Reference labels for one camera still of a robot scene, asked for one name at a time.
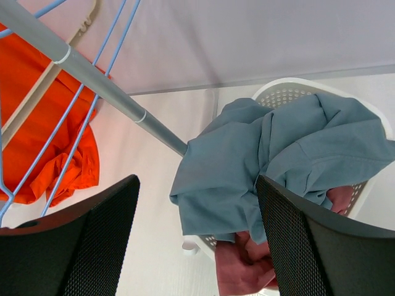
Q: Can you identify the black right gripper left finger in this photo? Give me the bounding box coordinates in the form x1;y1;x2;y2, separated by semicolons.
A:
1;175;140;295

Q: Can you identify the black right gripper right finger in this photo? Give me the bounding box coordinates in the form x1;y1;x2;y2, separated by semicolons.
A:
256;176;394;295

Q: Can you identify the dusty red t shirt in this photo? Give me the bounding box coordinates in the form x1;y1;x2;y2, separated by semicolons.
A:
215;186;353;295

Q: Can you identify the light blue wire hanger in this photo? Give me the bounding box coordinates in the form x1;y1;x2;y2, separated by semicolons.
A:
0;0;142;218
0;0;127;226

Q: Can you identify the orange t shirt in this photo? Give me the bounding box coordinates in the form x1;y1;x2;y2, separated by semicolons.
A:
1;34;99;206

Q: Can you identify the grey blue t shirt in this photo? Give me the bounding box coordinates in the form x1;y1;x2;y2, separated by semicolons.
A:
168;92;395;246

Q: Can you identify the white perforated plastic basket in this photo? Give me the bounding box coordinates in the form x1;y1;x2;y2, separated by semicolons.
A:
181;76;394;257

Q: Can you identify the grey metal clothes rack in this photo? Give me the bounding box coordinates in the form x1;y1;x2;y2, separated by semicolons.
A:
1;1;187;156

